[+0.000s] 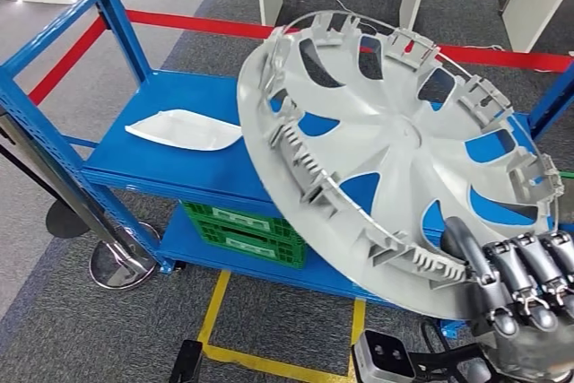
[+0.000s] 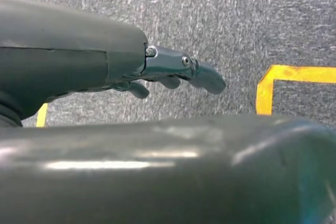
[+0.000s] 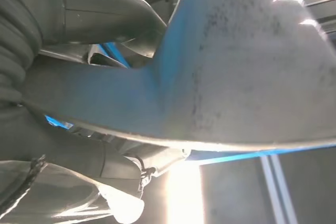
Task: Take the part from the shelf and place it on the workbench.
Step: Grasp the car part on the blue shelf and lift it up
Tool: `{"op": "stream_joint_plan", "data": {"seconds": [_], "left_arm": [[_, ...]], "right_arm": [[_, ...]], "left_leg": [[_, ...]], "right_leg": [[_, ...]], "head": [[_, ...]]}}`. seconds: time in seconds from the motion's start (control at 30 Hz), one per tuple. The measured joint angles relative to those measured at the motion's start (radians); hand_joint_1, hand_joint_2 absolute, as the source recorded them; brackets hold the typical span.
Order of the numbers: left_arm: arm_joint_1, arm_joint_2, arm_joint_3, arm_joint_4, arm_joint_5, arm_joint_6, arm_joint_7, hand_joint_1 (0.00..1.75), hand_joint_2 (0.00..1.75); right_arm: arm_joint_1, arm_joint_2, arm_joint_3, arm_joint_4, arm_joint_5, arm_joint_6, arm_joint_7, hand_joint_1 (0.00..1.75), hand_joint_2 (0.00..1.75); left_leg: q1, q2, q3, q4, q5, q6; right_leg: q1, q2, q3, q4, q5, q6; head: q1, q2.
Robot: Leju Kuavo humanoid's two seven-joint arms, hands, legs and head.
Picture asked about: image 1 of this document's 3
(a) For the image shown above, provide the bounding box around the chrome stanchion post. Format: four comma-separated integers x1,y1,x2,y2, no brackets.
0,107,161,292

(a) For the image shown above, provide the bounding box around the grey plastic wheel hubcap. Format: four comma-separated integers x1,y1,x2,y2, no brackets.
236,10,565,321

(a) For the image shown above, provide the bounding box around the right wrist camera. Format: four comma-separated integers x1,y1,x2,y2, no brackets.
351,329,416,383

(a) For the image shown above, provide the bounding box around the blue metal shelf rack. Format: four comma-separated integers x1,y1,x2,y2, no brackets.
0,0,574,340

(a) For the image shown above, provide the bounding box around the white plastic trim part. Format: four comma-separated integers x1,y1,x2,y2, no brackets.
124,109,243,152

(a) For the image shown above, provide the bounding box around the white desk panel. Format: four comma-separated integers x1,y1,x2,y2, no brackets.
486,0,574,54

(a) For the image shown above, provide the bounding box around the black stanchion post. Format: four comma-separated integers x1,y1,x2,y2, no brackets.
0,142,91,240

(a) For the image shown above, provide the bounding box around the long red barrier belt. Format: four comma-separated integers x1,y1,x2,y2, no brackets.
125,8,574,74

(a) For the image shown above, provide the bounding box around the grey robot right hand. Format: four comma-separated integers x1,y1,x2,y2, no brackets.
440,216,574,383

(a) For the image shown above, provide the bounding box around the short red barrier belt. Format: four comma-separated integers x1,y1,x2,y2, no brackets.
27,15,109,107

